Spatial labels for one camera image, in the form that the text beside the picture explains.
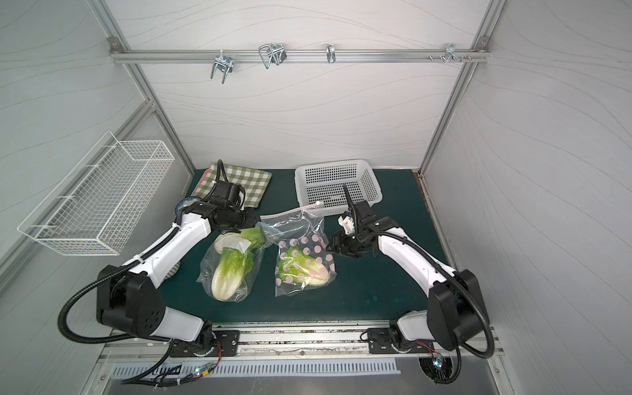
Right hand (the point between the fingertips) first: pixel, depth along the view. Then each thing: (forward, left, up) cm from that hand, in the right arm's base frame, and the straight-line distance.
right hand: (332, 249), depth 82 cm
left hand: (+8, +28, +4) cm, 29 cm away
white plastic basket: (+40, +6, -9) cm, 42 cm away
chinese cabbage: (-7, +33, -1) cm, 33 cm away
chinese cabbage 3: (-6, +12, -2) cm, 13 cm away
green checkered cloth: (+39, +39, -9) cm, 56 cm away
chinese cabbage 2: (0, +32, -1) cm, 32 cm away
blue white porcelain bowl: (+23, +65, -6) cm, 69 cm away
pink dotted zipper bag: (+11, +11, -5) cm, 16 cm away
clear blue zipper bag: (-3, +42, -3) cm, 42 cm away
